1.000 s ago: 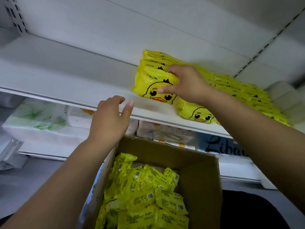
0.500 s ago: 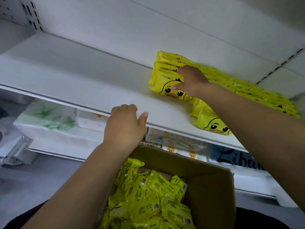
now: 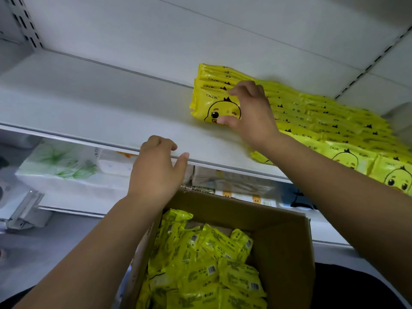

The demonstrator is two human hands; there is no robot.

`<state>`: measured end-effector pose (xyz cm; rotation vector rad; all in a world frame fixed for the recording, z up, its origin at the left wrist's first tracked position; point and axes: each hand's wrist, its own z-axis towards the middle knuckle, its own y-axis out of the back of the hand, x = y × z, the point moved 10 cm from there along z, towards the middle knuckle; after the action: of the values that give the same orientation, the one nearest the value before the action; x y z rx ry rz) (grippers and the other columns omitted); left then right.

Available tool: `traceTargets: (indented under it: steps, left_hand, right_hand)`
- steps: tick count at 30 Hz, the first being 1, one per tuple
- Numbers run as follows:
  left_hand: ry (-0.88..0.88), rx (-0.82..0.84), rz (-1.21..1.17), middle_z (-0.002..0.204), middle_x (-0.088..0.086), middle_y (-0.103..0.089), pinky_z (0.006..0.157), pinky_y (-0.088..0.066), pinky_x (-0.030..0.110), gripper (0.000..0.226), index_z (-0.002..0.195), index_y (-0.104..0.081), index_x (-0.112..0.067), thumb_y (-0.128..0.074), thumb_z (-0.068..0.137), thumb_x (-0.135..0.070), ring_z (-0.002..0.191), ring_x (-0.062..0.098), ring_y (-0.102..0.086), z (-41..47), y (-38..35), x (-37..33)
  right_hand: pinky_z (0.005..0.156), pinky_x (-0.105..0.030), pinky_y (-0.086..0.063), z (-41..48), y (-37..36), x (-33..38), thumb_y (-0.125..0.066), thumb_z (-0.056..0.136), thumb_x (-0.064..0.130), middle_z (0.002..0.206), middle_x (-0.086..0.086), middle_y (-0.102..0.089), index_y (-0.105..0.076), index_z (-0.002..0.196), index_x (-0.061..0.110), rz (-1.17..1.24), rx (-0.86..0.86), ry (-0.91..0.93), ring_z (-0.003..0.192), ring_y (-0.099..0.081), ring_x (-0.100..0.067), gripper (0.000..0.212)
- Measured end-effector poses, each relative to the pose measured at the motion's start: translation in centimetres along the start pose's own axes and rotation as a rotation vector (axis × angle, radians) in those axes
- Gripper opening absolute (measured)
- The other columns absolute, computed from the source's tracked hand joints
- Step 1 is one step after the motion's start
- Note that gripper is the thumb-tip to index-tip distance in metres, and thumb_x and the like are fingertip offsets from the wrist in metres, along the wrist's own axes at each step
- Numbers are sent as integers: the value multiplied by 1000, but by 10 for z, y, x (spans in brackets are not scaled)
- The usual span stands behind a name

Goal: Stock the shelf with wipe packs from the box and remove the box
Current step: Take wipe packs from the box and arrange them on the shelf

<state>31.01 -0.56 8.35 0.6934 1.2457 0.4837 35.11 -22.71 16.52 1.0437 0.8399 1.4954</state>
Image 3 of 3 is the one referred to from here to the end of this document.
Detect person's left hand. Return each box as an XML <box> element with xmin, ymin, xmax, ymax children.
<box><xmin>127</xmin><ymin>136</ymin><xmax>191</xmax><ymax>211</ymax></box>

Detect person's right hand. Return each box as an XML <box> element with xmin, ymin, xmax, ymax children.
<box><xmin>217</xmin><ymin>81</ymin><xmax>282</xmax><ymax>152</ymax></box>

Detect white metal shelf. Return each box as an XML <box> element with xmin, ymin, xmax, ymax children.
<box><xmin>0</xmin><ymin>0</ymin><xmax>412</xmax><ymax>248</ymax></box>

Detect brown cardboard box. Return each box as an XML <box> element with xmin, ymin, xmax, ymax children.
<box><xmin>119</xmin><ymin>188</ymin><xmax>316</xmax><ymax>309</ymax></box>

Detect person's right forearm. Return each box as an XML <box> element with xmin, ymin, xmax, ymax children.
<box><xmin>263</xmin><ymin>133</ymin><xmax>412</xmax><ymax>306</ymax></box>

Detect person's left forearm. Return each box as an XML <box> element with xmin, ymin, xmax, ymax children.
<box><xmin>13</xmin><ymin>197</ymin><xmax>171</xmax><ymax>309</ymax></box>

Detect white pegboard shelf unit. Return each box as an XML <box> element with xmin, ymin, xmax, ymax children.
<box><xmin>0</xmin><ymin>0</ymin><xmax>54</xmax><ymax>230</ymax></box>

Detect person's black trousers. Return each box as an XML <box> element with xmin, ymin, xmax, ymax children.
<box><xmin>0</xmin><ymin>262</ymin><xmax>409</xmax><ymax>309</ymax></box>

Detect green white tissue pack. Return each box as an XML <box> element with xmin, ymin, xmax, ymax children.
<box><xmin>16</xmin><ymin>139</ymin><xmax>100</xmax><ymax>181</ymax></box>

